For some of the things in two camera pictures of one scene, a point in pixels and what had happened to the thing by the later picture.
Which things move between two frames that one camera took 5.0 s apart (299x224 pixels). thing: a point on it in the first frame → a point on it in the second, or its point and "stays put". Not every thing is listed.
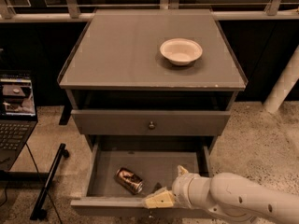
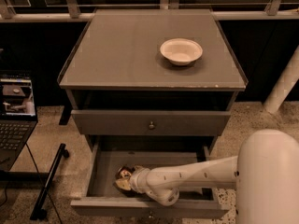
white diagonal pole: (284, 84) stays put
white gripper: (183, 187) → (135, 179)
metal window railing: (71, 11) stays put
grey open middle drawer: (156, 159) stays put
